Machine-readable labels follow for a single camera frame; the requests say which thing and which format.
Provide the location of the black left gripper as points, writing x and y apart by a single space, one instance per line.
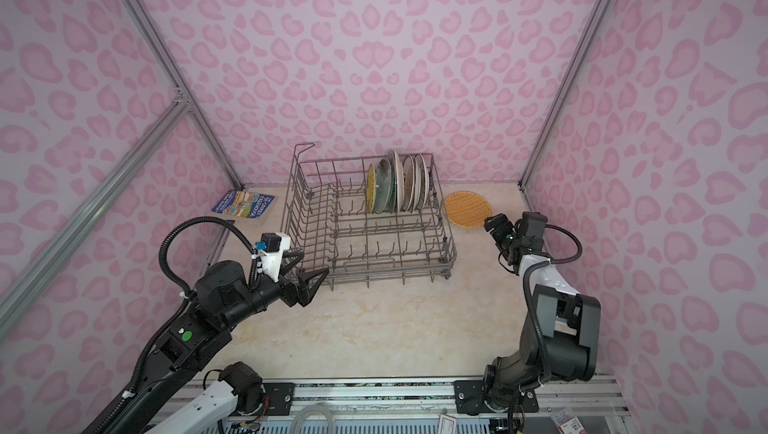
304 293

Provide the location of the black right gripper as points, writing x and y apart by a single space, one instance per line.
500 234

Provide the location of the orange woven round tray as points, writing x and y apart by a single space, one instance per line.
467 209

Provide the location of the green bamboo woven tray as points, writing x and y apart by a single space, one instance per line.
371 187

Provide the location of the cream floral plate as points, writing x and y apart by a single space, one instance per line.
422 181

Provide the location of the pale green plate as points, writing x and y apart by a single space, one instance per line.
384 186

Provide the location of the white plate orange sunburst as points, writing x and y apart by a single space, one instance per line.
409 168

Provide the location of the grey-blue plate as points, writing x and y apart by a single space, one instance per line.
398 177

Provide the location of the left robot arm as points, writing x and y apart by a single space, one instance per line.
188 341

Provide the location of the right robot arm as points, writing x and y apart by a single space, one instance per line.
560 334

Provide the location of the colourful book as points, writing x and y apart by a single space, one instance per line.
243 204

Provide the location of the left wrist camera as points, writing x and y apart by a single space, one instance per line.
269 253

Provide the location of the grey wire dish rack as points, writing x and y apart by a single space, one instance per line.
325 214

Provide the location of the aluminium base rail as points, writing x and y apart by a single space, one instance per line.
218 405

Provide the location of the grey metal frame post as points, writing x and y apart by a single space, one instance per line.
161 51

